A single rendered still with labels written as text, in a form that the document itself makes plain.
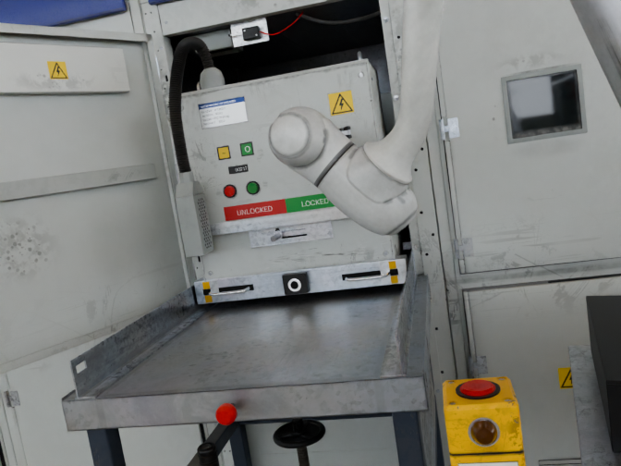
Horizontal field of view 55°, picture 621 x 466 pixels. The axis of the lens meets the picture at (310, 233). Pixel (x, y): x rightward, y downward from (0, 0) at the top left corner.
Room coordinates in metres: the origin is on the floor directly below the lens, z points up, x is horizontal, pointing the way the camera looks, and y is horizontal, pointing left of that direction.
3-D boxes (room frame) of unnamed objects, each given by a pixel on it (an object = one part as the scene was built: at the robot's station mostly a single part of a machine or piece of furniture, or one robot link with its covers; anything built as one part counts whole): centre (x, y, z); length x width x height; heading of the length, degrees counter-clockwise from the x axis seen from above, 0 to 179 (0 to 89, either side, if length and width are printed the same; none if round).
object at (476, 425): (0.61, -0.15, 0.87); 0.03 x 0.01 x 0.03; 77
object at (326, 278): (1.46, 0.05, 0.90); 0.54 x 0.05 x 0.06; 77
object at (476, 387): (0.65, -0.16, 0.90); 0.04 x 0.04 x 0.02
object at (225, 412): (0.90, 0.17, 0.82); 0.04 x 0.03 x 0.03; 167
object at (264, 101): (1.45, 0.05, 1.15); 0.48 x 0.01 x 0.48; 77
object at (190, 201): (1.43, 0.27, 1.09); 0.08 x 0.05 x 0.17; 167
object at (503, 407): (0.65, -0.16, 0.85); 0.08 x 0.08 x 0.10; 77
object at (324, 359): (1.25, 0.09, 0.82); 0.68 x 0.62 x 0.06; 167
